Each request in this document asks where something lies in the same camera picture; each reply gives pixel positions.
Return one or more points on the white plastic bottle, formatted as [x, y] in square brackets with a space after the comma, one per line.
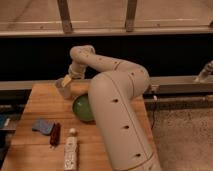
[70, 151]

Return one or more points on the blue sponge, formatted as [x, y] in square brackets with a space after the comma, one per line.
[42, 126]

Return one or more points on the metal window post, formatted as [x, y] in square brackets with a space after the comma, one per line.
[130, 15]
[65, 16]

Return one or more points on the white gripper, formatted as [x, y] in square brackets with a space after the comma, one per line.
[75, 72]

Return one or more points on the green bowl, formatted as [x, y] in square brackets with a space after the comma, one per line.
[81, 108]

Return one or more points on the right metal window post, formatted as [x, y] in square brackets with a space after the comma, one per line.
[130, 15]

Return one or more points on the left metal window post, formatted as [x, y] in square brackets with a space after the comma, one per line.
[65, 16]

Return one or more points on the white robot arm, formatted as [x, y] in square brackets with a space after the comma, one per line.
[110, 93]

